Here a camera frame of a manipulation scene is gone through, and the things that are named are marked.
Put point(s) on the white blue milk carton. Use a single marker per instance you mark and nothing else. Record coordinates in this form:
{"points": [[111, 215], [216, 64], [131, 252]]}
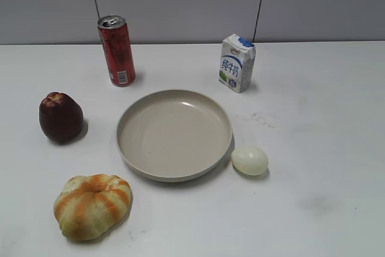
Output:
{"points": [[236, 63]]}

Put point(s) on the beige round plate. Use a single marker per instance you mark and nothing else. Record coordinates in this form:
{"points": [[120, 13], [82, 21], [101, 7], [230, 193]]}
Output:
{"points": [[174, 136]]}

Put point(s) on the red soda can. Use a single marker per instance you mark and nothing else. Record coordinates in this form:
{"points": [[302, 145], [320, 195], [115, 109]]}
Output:
{"points": [[114, 35]]}

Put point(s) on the white egg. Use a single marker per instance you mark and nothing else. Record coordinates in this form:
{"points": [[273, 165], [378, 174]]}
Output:
{"points": [[250, 160]]}

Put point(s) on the dark red apple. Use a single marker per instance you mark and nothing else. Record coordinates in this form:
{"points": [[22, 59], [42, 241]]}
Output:
{"points": [[60, 117]]}

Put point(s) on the orange striped bread bun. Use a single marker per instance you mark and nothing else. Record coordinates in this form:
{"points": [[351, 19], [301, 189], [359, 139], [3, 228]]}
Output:
{"points": [[88, 206]]}

